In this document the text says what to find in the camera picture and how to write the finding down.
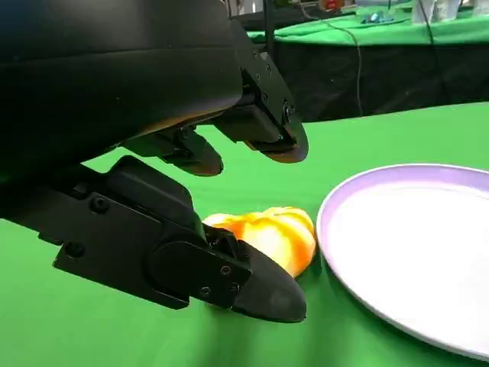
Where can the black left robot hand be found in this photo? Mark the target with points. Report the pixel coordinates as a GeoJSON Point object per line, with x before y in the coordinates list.
{"type": "Point", "coordinates": [95, 76]}

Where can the green table cloth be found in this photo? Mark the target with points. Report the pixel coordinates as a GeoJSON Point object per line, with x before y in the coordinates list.
{"type": "Point", "coordinates": [114, 336]}

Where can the small blue object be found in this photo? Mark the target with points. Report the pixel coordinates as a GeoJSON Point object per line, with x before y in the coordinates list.
{"type": "Point", "coordinates": [376, 18]}

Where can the black-skirted table with green cloth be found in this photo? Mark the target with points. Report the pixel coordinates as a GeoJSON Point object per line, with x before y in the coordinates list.
{"type": "Point", "coordinates": [401, 76]}

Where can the lilac plate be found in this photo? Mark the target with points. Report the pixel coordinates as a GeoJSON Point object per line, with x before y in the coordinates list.
{"type": "Point", "coordinates": [401, 248]}

